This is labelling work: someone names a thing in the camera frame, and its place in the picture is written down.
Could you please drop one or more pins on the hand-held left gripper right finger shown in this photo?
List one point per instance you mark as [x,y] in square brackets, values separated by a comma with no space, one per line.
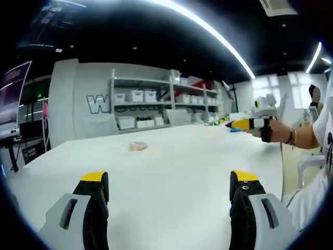
[252,216]

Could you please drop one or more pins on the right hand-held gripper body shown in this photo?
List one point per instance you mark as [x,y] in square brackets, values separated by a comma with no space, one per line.
[265,108]

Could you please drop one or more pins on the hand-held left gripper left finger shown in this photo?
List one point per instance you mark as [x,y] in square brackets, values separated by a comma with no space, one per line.
[75,221]

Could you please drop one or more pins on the clear resealable bag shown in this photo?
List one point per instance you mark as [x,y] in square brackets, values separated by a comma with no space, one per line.
[138,147]

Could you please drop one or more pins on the person's right hand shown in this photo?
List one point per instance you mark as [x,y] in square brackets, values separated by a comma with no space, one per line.
[275,132]

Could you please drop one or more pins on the blue flat item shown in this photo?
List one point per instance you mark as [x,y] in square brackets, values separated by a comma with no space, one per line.
[234,131]

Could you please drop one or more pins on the window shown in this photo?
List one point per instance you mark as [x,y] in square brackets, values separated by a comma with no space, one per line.
[266,86]
[301,91]

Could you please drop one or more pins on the clutter of small tools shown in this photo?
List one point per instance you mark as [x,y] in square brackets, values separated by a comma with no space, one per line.
[221,120]

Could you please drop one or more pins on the person's white printed shirt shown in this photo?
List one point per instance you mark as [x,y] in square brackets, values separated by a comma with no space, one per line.
[322,145]

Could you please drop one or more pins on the grey chair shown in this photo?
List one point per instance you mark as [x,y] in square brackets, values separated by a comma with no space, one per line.
[100,127]
[178,117]

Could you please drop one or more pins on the white plastic chair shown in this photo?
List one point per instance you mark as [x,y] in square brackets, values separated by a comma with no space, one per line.
[309,161]

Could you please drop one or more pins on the ceiling light strip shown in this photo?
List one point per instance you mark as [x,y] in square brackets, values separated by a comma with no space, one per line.
[314,57]
[221,36]

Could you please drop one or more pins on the black sign board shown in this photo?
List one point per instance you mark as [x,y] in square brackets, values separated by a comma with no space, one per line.
[31,152]

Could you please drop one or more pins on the grey metal shelving unit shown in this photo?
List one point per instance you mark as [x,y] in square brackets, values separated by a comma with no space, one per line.
[171,82]

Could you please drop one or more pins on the grey work desk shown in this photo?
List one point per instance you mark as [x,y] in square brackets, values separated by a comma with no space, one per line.
[11,153]

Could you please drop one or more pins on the ceiling air vent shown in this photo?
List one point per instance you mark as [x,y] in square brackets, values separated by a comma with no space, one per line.
[278,6]

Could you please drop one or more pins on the row of white storage bins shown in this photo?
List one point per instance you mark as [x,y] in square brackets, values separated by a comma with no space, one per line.
[136,96]

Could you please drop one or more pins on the pink item on rack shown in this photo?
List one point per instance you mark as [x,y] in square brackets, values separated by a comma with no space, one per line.
[45,108]

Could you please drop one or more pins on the large standing monitor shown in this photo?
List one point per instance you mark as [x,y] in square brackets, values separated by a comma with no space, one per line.
[11,101]

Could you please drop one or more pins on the hanging ceiling screen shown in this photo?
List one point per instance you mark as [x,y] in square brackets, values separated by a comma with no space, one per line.
[54,18]

